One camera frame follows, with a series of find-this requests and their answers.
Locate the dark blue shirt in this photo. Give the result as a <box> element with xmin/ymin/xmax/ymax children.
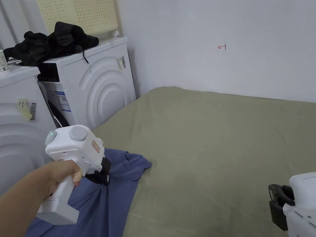
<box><xmin>24</xmin><ymin>148</ymin><xmax>153</xmax><ymax>237</ymax></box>

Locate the person's left hand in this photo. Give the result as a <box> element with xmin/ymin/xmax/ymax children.
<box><xmin>37</xmin><ymin>160</ymin><xmax>83</xmax><ymax>198</ymax></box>

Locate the bed with pale green sheet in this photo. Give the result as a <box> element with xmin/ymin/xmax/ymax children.
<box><xmin>91</xmin><ymin>86</ymin><xmax>316</xmax><ymax>237</ymax></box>

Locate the pale yellow perforated foam pad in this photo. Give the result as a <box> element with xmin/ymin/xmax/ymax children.
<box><xmin>36</xmin><ymin>0</ymin><xmax>122</xmax><ymax>38</ymax></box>

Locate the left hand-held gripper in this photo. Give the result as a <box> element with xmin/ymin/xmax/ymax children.
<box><xmin>35</xmin><ymin>124</ymin><xmax>112</xmax><ymax>225</ymax></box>

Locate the white washing machine with yellow note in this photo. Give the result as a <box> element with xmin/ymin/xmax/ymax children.
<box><xmin>0</xmin><ymin>49</ymin><xmax>61</xmax><ymax>199</ymax></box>

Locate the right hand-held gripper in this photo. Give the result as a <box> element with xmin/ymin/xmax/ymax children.
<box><xmin>268</xmin><ymin>171</ymin><xmax>316</xmax><ymax>237</ymax></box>

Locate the white washing machine with black clothes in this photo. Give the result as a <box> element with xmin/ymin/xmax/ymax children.
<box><xmin>3</xmin><ymin>21</ymin><xmax>137</xmax><ymax>131</ymax></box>

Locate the person's left forearm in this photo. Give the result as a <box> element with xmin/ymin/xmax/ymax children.
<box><xmin>0</xmin><ymin>169</ymin><xmax>51</xmax><ymax>237</ymax></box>

